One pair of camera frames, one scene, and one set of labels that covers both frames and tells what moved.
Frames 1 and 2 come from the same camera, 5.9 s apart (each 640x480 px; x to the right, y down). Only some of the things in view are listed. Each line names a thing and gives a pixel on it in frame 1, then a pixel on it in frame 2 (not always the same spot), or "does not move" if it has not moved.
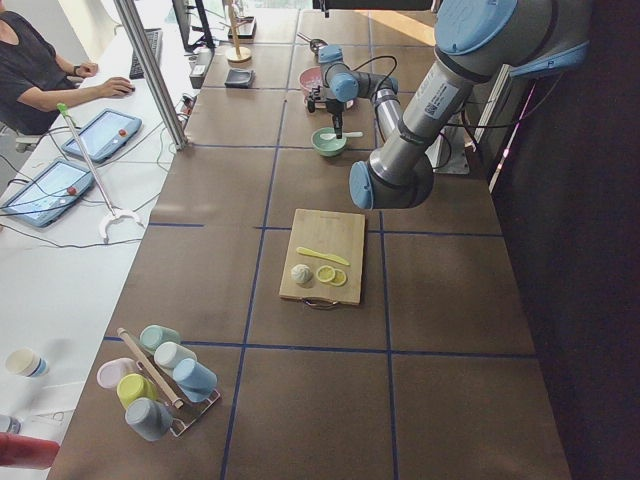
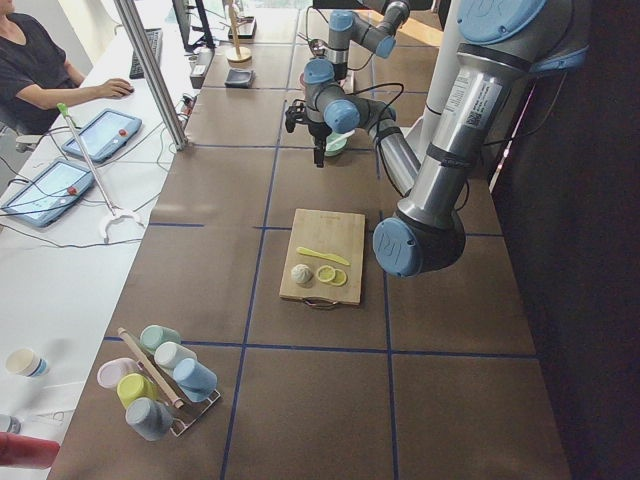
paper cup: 27,362 does not move
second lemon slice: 340,277 does not move
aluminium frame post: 130,16 does not move
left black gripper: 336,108 → 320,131
